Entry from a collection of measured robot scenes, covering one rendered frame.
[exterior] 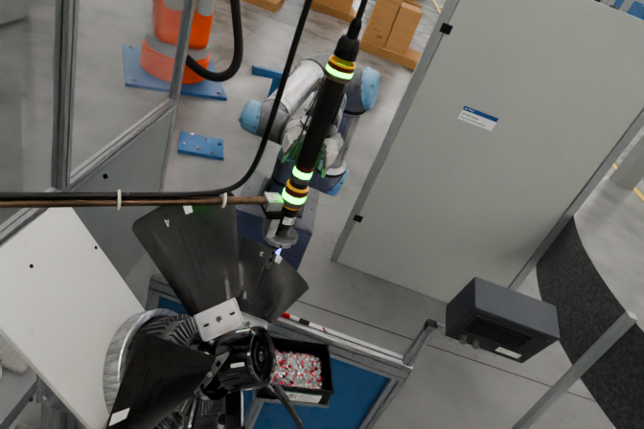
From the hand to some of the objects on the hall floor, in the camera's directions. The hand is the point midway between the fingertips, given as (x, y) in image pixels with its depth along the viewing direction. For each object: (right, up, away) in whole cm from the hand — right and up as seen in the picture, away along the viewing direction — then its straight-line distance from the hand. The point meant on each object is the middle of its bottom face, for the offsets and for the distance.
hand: (307, 153), depth 78 cm
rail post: (+3, -132, +120) cm, 179 cm away
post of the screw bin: (-39, -126, +104) cm, 168 cm away
